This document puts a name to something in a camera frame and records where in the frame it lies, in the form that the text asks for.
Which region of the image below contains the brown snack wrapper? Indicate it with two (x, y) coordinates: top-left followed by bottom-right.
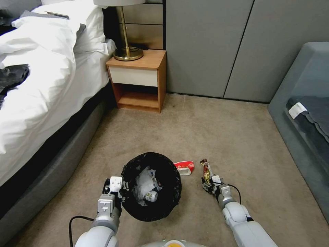
(200, 158), (213, 184)

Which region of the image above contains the black trash bin with bag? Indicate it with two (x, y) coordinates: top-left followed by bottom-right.
(120, 152), (183, 222)

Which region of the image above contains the crumpled white paper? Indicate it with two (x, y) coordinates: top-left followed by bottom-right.
(132, 166), (155, 207)

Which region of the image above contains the red white crushed carton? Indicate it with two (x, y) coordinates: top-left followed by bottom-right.
(173, 160), (196, 176)

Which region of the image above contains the white robot front shell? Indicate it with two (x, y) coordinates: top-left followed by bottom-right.
(139, 239), (204, 247)

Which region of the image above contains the grey upholstered sofa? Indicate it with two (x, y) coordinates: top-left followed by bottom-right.
(267, 42), (329, 227)

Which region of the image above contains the white nightstand drawer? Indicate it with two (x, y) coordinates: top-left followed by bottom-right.
(108, 65), (158, 87)

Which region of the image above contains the white blanket label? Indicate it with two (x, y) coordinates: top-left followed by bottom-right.
(288, 102), (308, 120)

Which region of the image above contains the white duvet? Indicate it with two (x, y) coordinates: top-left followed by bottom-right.
(0, 5), (117, 186)

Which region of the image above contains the dark grey folded blanket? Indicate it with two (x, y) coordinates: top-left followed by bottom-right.
(286, 96), (329, 144)

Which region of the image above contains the wooden nightstand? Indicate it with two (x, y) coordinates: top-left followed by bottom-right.
(106, 49), (167, 114)

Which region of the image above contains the brass table lamp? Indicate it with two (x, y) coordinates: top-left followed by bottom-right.
(93, 0), (146, 62)

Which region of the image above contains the black garment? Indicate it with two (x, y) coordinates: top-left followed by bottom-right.
(0, 63), (31, 110)

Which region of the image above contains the white pillow with grey trim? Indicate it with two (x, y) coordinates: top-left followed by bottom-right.
(11, 4), (106, 54)

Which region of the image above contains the brown panelled headboard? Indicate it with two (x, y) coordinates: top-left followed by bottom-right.
(102, 0), (166, 51)

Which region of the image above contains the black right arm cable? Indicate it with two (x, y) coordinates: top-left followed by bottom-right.
(226, 184), (242, 204)

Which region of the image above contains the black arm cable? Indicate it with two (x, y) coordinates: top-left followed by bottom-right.
(69, 216), (95, 247)
(226, 184), (242, 204)

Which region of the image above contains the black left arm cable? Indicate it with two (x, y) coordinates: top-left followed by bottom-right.
(69, 216), (95, 247)

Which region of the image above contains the grey upholstered bed frame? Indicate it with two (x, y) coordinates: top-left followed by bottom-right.
(0, 82), (112, 245)

